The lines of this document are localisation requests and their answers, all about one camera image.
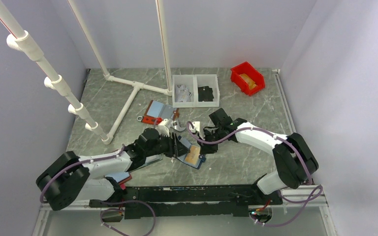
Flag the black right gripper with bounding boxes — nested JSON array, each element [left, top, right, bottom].
[[197, 127, 225, 155]]

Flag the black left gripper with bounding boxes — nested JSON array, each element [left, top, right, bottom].
[[145, 131, 190, 158]]

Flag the navy blue card holder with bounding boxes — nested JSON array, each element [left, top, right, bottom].
[[177, 136, 206, 169]]

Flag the gold vip card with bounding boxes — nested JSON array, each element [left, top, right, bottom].
[[184, 145, 200, 165]]

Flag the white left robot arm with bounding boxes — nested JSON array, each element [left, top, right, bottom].
[[36, 128, 190, 210]]

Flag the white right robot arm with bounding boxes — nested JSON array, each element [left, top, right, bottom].
[[187, 108, 319, 204]]

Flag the green open card holder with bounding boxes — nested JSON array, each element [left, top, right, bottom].
[[128, 155, 162, 172]]

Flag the white bin with black cards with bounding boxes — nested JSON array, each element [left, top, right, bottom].
[[195, 74, 220, 108]]

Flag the red open card holder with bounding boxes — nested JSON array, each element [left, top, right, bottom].
[[105, 172, 132, 189]]

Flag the gold cards in bin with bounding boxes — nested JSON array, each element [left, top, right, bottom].
[[240, 73, 257, 90]]

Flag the red plastic bin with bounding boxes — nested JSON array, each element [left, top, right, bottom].
[[230, 61, 265, 96]]

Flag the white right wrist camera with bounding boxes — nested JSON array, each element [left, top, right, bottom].
[[188, 121, 203, 134]]

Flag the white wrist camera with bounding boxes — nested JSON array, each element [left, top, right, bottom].
[[188, 121, 203, 134], [154, 118, 174, 137]]

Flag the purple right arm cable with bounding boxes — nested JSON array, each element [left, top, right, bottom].
[[186, 121, 323, 228]]

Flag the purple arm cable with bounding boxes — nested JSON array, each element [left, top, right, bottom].
[[186, 121, 323, 228], [39, 145, 157, 236]]

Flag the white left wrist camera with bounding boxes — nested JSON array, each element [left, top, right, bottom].
[[154, 118, 174, 137]]

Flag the orange handled adjustable wrench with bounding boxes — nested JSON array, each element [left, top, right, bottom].
[[137, 116, 186, 132]]

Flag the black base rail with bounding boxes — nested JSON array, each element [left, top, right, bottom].
[[89, 184, 283, 219]]

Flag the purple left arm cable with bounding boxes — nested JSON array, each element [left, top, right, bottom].
[[39, 145, 157, 236]]

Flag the white pvc pipe frame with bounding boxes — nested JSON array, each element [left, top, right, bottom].
[[0, 0, 172, 144]]

